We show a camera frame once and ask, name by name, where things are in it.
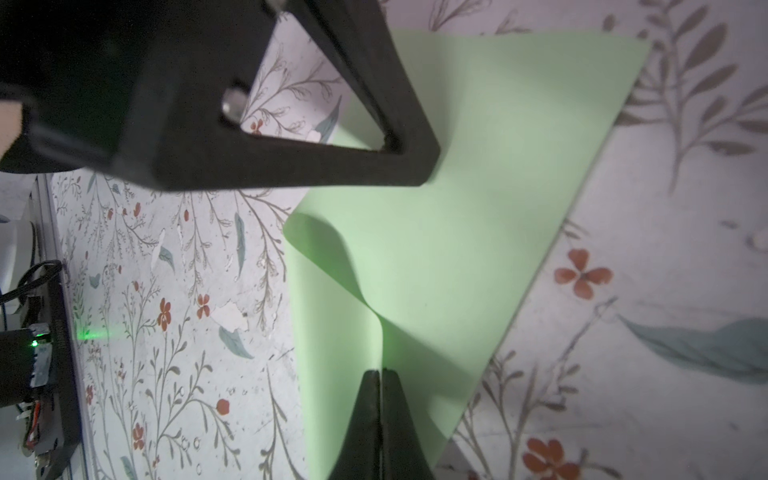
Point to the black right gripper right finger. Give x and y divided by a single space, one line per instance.
401 453

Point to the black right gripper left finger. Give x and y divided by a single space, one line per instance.
360 456

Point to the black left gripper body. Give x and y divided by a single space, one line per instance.
87 80

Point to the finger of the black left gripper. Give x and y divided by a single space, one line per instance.
175 136

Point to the light green paper sheet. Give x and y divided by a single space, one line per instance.
425 281

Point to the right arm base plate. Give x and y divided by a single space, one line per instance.
37 369

